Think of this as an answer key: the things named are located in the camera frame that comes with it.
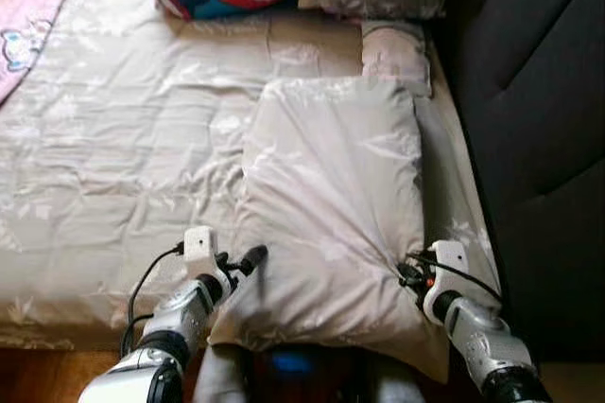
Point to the silver robot right leg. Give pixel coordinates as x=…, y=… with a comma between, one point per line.
x=395, y=386

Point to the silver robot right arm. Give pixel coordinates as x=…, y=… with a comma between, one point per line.
x=477, y=339

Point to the small folded floral cloth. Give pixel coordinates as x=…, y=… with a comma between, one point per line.
x=397, y=58

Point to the silver robot left leg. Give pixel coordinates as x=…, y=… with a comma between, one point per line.
x=222, y=379

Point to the silver robot leg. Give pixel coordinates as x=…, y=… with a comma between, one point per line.
x=222, y=379
x=395, y=386

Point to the large grey floral pillow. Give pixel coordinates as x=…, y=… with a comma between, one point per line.
x=331, y=204

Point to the pink cartoon print blanket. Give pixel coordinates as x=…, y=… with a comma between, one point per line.
x=33, y=25

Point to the robot waist with blue light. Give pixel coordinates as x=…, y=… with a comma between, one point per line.
x=290, y=363

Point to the bed with grey floral sheet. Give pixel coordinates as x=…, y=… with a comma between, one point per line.
x=132, y=157

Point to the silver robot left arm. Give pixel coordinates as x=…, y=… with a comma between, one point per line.
x=180, y=316

